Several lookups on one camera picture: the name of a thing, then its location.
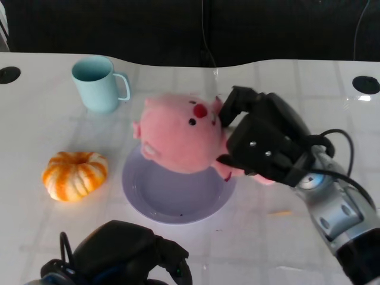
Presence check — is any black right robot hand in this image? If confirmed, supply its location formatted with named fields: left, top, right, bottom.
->
left=216, top=85, right=316, bottom=188

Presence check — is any black round cable grommet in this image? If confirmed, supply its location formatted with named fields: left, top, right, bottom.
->
left=0, top=66, right=21, bottom=86
left=351, top=75, right=380, bottom=95

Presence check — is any light blue plastic mug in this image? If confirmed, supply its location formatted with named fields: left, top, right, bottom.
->
left=71, top=55, right=131, bottom=114

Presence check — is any pink plush pig doll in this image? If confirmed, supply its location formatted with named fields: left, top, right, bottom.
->
left=132, top=92, right=276, bottom=187

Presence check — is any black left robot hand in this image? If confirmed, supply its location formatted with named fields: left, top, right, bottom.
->
left=72, top=220, right=193, bottom=285

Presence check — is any lavender round plate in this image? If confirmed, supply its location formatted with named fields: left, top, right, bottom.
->
left=122, top=146, right=238, bottom=226

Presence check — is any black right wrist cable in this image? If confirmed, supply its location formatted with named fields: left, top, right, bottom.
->
left=289, top=128, right=376, bottom=213

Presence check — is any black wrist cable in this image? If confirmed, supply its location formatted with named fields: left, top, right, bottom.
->
left=289, top=128, right=376, bottom=213
left=59, top=231, right=77, bottom=270

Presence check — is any orange striped small pumpkin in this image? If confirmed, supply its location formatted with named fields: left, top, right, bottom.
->
left=41, top=151, right=109, bottom=203

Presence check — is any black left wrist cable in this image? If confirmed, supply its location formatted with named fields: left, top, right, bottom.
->
left=59, top=231, right=77, bottom=270

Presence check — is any thin grey hanging cable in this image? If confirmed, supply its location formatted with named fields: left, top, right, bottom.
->
left=200, top=0, right=217, bottom=68
left=353, top=0, right=371, bottom=62

